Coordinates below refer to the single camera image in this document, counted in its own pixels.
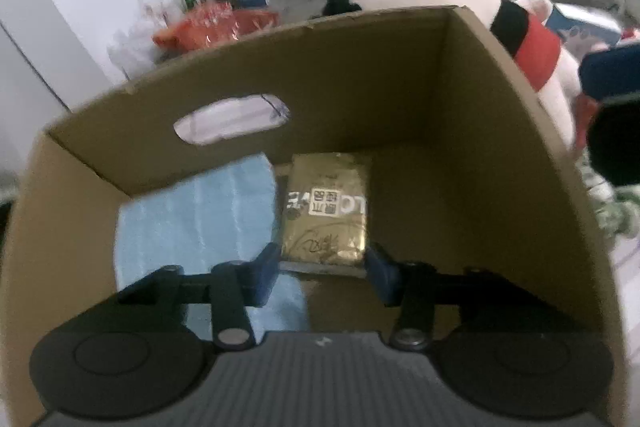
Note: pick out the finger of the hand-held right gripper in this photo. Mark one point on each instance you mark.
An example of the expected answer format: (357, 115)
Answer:
(615, 142)

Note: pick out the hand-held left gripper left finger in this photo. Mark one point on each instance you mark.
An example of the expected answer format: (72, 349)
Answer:
(265, 274)

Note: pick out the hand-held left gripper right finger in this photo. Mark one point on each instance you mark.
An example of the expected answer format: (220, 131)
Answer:
(382, 277)

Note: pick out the gold foil packet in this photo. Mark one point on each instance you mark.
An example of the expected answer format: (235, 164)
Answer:
(325, 207)

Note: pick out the brown cardboard box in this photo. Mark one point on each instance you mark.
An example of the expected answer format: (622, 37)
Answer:
(400, 107)

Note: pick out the light blue cloth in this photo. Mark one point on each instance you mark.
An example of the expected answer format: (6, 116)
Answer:
(200, 217)

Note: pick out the red plastic bag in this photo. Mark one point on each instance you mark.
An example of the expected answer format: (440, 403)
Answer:
(215, 24)

